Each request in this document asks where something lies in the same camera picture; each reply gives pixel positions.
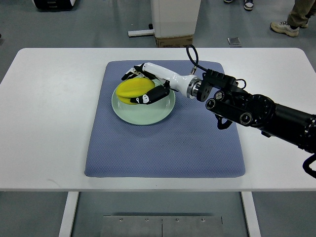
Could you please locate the light green plate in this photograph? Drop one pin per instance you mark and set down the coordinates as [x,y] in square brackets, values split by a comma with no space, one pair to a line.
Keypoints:
[141,114]

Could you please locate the yellow starfruit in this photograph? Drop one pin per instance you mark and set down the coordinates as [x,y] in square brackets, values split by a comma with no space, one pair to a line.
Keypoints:
[133,88]

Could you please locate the blue textured mat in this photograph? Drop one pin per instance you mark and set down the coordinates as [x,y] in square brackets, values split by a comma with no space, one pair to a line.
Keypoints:
[186,144]

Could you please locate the grey metal floor plate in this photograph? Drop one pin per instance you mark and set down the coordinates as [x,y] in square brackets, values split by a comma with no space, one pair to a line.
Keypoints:
[162,226]

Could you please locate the cardboard box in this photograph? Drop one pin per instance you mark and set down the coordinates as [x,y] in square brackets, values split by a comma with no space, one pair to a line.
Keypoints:
[174,42]

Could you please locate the white cabinet pedestal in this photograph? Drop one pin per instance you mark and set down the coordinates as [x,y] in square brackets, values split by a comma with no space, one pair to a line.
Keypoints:
[171,18]

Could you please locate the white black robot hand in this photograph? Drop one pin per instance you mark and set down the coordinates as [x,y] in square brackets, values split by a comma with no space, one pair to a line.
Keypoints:
[170,80]

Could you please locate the beige sneaker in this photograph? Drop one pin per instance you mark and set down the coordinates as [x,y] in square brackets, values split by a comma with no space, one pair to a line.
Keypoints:
[284,28]
[305,25]

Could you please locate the black white machine base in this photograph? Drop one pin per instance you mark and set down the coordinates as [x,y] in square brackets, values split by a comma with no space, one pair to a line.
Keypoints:
[54,4]

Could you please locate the person leg khaki trousers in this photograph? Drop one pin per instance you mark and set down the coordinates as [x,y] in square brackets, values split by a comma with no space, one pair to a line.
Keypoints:
[301,11]

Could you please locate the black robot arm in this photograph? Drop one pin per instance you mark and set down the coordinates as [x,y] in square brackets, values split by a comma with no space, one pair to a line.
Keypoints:
[230,103]

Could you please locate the white blue shoe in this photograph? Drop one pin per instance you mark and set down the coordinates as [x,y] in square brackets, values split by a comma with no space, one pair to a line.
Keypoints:
[248,5]

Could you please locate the white table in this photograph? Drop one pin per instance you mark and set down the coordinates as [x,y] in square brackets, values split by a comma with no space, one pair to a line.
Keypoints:
[48,103]

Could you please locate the small grey floor tile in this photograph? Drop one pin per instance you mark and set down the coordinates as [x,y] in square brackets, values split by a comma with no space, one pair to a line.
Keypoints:
[234,42]

